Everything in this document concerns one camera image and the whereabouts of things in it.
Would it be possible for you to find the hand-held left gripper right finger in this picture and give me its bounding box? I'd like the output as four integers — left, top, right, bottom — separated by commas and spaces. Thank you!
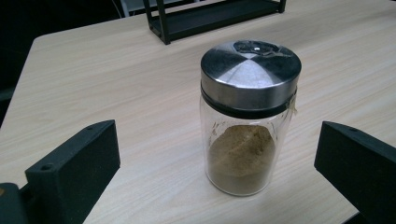
314, 120, 396, 224

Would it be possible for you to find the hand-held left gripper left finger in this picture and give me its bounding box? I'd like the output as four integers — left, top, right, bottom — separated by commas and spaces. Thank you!
25, 119, 121, 224

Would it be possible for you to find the steel lid glass spice jar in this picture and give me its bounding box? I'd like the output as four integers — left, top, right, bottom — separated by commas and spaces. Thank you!
199, 39, 303, 197

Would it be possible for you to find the black metal rack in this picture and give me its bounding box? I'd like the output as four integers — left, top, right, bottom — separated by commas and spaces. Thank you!
142, 0, 288, 46

